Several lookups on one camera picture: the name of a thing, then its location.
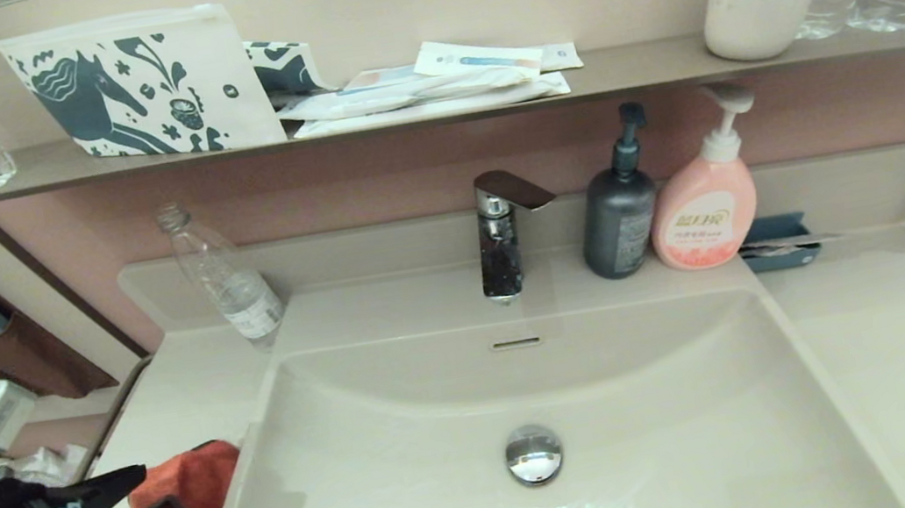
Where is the chrome sink faucet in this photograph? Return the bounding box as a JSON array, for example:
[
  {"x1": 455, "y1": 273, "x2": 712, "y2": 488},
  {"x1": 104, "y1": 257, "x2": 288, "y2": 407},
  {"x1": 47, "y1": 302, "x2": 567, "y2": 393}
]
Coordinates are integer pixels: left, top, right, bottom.
[{"x1": 467, "y1": 162, "x2": 572, "y2": 308}]

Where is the white ceramic sink basin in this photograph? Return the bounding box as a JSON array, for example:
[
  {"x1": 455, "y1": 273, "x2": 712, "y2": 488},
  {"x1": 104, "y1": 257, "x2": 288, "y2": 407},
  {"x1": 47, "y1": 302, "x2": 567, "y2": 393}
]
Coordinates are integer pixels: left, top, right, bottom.
[{"x1": 159, "y1": 266, "x2": 905, "y2": 508}]

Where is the empty clear plastic bottle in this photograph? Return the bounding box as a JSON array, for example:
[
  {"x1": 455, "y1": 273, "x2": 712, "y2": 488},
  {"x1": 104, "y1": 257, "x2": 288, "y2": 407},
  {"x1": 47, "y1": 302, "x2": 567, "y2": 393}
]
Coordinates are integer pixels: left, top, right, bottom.
[{"x1": 153, "y1": 189, "x2": 292, "y2": 365}]

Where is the large horse print pouch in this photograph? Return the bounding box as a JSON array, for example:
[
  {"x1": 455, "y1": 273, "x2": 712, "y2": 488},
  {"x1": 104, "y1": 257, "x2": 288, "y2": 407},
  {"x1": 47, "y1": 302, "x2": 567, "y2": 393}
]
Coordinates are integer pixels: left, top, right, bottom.
[{"x1": 0, "y1": 0, "x2": 289, "y2": 181}]

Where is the chrome drain stopper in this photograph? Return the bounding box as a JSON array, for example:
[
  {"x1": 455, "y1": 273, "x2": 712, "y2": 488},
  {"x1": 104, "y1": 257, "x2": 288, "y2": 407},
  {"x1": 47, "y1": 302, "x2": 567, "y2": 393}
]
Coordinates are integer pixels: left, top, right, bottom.
[{"x1": 502, "y1": 421, "x2": 567, "y2": 490}]

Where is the small horse print pouch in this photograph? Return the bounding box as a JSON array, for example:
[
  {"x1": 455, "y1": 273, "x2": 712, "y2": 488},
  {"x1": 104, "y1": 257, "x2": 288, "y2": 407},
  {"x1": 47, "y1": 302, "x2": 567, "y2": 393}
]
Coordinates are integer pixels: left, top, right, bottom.
[{"x1": 244, "y1": 29, "x2": 342, "y2": 104}]

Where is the long white plastic packet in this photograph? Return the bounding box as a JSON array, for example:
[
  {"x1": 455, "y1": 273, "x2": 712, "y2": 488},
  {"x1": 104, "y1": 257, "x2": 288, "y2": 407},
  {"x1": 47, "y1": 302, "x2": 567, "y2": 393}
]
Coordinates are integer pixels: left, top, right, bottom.
[{"x1": 274, "y1": 54, "x2": 545, "y2": 128}]

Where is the pale blue packet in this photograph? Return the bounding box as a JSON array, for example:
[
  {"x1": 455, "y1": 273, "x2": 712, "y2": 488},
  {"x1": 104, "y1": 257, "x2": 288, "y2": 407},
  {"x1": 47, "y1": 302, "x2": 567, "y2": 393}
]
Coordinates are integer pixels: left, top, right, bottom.
[{"x1": 343, "y1": 61, "x2": 429, "y2": 95}]

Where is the flat white plastic packet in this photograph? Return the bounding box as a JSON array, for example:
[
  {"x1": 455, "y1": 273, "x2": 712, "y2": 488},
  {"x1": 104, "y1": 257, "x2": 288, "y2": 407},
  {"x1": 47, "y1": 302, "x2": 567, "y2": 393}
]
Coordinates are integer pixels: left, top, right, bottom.
[{"x1": 291, "y1": 69, "x2": 574, "y2": 140}]

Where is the white packet with blue stripe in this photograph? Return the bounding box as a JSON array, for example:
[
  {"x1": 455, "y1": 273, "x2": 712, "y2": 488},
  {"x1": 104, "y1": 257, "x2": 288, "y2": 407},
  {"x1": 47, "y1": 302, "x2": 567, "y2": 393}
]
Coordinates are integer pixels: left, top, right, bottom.
[{"x1": 411, "y1": 25, "x2": 547, "y2": 89}]

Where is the dark grey pump bottle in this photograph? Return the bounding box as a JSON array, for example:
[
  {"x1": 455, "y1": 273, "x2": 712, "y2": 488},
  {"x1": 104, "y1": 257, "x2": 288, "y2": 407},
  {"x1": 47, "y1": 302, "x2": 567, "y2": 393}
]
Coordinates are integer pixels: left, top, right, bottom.
[{"x1": 564, "y1": 99, "x2": 670, "y2": 283}]

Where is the small white logo sachet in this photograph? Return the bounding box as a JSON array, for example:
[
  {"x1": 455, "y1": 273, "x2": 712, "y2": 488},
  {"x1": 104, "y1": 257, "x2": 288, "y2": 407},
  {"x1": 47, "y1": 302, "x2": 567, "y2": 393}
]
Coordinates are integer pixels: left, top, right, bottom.
[{"x1": 534, "y1": 39, "x2": 585, "y2": 75}]

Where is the pink pump soap bottle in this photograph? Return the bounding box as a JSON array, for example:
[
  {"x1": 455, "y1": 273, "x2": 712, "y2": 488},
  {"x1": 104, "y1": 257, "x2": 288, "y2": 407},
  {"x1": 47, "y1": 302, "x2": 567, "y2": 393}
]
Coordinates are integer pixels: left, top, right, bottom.
[{"x1": 631, "y1": 77, "x2": 778, "y2": 276}]

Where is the blue plastic holder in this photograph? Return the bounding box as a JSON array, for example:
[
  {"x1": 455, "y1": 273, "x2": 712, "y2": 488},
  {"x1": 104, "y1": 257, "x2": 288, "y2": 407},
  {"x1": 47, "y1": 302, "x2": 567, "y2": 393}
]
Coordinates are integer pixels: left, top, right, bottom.
[{"x1": 735, "y1": 210, "x2": 823, "y2": 276}]

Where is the brown fabric wall pocket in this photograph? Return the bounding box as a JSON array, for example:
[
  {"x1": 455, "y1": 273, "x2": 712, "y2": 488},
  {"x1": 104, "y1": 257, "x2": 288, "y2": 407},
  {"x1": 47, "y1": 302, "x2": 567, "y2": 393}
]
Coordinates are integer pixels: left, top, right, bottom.
[{"x1": 0, "y1": 247, "x2": 118, "y2": 409}]

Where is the grey wall shelf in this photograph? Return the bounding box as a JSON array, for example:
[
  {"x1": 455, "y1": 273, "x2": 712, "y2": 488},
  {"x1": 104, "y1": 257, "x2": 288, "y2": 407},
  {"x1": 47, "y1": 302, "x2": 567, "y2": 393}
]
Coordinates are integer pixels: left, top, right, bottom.
[{"x1": 0, "y1": 4, "x2": 905, "y2": 208}]

